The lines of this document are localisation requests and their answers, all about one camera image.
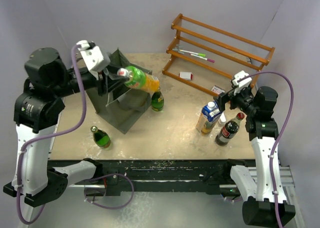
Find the blue juice carton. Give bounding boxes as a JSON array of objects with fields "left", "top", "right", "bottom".
[{"left": 195, "top": 101, "right": 222, "bottom": 135}]

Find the orange wooden shelf rack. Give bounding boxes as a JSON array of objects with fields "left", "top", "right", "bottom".
[{"left": 162, "top": 13, "right": 275, "bottom": 96}]

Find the green canvas bag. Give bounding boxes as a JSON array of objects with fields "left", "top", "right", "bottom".
[{"left": 86, "top": 49, "right": 152, "bottom": 134}]

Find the green capped marker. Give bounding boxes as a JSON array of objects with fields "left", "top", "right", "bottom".
[{"left": 179, "top": 49, "right": 206, "bottom": 57}]

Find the green Perrier glass bottle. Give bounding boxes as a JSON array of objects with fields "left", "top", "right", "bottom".
[{"left": 151, "top": 88, "right": 165, "bottom": 111}]

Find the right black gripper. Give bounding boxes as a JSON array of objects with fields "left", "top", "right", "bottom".
[{"left": 213, "top": 84, "right": 258, "bottom": 116}]

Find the aluminium frame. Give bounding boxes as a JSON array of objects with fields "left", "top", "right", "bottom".
[{"left": 17, "top": 163, "right": 307, "bottom": 228}]

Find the white red eraser box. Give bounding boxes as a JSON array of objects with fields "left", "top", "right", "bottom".
[{"left": 179, "top": 72, "right": 193, "bottom": 81}]

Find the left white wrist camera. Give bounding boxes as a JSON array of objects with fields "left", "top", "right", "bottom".
[{"left": 77, "top": 40, "right": 111, "bottom": 77}]

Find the green round glass bottle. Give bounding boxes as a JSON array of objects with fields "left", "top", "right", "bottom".
[{"left": 90, "top": 126, "right": 111, "bottom": 148}]

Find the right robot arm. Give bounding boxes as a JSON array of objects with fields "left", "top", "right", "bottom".
[{"left": 215, "top": 86, "right": 296, "bottom": 228}]

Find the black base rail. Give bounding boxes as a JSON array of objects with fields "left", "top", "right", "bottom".
[{"left": 47, "top": 159, "right": 258, "bottom": 196}]

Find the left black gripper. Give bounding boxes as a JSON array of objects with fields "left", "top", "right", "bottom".
[{"left": 50, "top": 61, "right": 129, "bottom": 98}]

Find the red white small packet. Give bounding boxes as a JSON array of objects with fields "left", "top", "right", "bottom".
[{"left": 211, "top": 85, "right": 225, "bottom": 96}]

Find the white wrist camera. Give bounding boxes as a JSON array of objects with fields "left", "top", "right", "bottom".
[
  {"left": 77, "top": 40, "right": 111, "bottom": 77},
  {"left": 231, "top": 70, "right": 252, "bottom": 95}
]

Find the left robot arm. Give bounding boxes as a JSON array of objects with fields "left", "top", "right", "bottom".
[{"left": 3, "top": 47, "right": 119, "bottom": 208}]

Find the dark cola bottle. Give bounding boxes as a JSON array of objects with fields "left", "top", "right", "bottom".
[{"left": 215, "top": 112, "right": 245, "bottom": 146}]

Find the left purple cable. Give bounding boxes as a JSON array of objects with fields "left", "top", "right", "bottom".
[{"left": 15, "top": 44, "right": 135, "bottom": 225}]

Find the orange juice plastic bottle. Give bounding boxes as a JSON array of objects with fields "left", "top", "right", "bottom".
[{"left": 117, "top": 65, "right": 160, "bottom": 93}]

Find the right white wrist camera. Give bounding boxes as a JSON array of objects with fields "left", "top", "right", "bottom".
[{"left": 231, "top": 70, "right": 252, "bottom": 95}]

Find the pink capped marker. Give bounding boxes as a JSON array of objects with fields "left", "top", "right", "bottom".
[{"left": 190, "top": 54, "right": 215, "bottom": 63}]

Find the grey marker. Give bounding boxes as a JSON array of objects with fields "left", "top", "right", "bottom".
[{"left": 172, "top": 45, "right": 185, "bottom": 54}]

